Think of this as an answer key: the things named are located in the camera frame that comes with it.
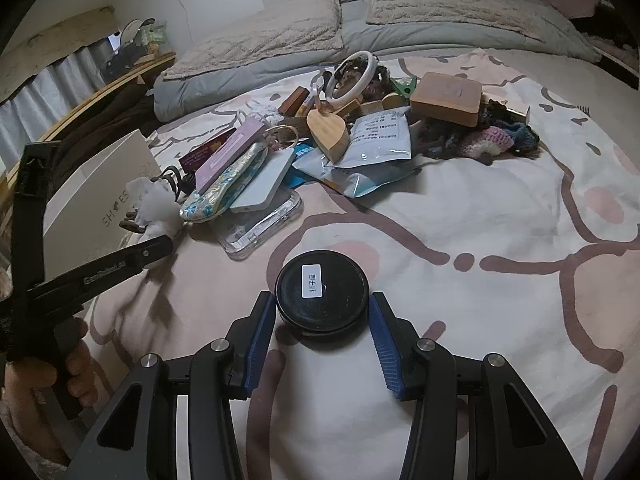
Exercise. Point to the clear plastic phone case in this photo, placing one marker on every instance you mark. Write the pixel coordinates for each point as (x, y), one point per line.
(241, 234)

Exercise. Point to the white printed packet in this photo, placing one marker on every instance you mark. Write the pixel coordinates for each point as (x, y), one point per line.
(377, 138)

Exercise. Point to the white power bank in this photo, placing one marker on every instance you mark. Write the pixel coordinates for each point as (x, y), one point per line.
(260, 191)

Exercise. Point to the right beige pillow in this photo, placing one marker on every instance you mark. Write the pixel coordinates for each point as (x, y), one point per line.
(501, 14)

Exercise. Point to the red brown carton box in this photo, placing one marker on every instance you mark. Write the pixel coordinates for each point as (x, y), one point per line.
(190, 162)

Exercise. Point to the left beige pillow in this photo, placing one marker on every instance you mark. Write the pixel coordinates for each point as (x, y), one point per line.
(290, 27)

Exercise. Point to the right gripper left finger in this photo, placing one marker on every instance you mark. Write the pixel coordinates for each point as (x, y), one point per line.
(134, 436)

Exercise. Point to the black lid glass jar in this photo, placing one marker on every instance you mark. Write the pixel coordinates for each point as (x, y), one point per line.
(322, 294)

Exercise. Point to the purple card booklet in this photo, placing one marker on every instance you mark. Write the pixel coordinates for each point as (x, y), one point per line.
(249, 132)

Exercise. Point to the dark brown folded blanket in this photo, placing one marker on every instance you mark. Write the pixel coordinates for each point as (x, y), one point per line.
(119, 114)

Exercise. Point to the person left hand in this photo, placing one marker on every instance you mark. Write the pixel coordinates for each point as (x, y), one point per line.
(24, 382)

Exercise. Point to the wooden shelf unit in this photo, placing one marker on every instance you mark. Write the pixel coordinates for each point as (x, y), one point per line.
(144, 73)

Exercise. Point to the white shoe box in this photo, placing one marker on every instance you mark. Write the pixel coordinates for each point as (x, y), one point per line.
(82, 218)

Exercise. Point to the grey duvet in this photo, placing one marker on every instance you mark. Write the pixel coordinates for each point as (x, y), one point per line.
(176, 98)

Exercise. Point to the brown leather wallet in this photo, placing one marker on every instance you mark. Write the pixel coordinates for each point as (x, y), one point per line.
(290, 106)

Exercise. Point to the wooden heart block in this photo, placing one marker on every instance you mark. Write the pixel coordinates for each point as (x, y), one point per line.
(330, 133)

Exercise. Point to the crocheted yarn pieces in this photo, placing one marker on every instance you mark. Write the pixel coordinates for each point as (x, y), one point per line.
(498, 132)

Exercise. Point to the cartoon print blanket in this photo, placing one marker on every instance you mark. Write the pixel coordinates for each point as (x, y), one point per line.
(533, 258)

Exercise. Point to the brown soap bar box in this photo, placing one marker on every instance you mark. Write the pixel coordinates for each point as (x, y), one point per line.
(448, 98)

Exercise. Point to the floral fabric pouch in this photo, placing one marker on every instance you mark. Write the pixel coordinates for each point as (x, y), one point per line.
(217, 199)

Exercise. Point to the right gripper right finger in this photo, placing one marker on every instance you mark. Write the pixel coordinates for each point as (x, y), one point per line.
(510, 434)

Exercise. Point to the grey curtain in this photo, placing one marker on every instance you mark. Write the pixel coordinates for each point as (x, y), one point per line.
(49, 96)

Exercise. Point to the beige pillow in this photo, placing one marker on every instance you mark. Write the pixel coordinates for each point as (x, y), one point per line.
(501, 14)
(290, 27)

